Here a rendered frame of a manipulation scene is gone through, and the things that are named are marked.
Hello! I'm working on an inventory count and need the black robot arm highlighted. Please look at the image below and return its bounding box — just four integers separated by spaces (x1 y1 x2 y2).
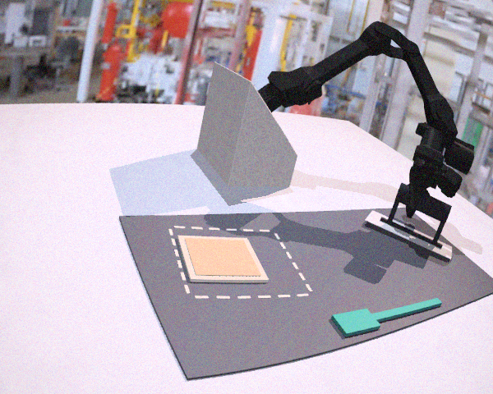
257 21 475 198

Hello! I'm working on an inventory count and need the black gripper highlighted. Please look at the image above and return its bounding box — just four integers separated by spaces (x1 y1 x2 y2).
406 144 445 218

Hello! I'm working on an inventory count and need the peach square tile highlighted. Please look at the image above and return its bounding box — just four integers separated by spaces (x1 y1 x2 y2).
177 236 269 283

